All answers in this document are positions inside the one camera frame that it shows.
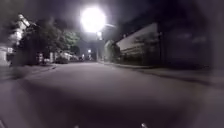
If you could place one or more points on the tree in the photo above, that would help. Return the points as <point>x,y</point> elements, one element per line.
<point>111,50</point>

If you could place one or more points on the grey asphalt road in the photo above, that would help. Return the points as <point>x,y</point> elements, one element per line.
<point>110,93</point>

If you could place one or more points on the pale long building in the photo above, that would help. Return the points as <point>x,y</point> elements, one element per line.
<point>140,41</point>

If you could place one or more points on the street lamp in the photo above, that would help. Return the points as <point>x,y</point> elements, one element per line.
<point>93,19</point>

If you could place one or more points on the group of leafy trees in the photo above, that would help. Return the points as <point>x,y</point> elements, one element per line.
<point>46,40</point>

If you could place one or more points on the pale raised pavement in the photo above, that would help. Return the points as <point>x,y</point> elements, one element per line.
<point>186,74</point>

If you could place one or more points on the grey side pavement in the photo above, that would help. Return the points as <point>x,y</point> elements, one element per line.
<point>20,70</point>

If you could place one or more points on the white building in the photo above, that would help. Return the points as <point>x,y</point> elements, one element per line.
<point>18,31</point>

